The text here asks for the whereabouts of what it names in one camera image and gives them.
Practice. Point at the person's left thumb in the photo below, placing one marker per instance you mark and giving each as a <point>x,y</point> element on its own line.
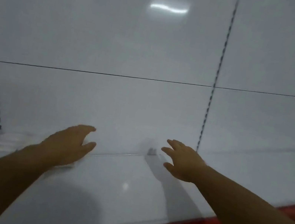
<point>87,149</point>

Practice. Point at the person's right thumb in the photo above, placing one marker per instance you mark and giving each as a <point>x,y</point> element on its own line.
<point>170,169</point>

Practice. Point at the white packet with red label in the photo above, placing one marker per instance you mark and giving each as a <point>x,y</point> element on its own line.
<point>9,144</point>

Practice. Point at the person's left hand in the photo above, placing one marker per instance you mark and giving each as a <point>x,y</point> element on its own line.
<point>62,147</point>

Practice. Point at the person's right hand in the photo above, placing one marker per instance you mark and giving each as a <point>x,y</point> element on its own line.
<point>188,165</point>

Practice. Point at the white shelf board red edge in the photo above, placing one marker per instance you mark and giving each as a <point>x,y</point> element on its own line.
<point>123,191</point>
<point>261,172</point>

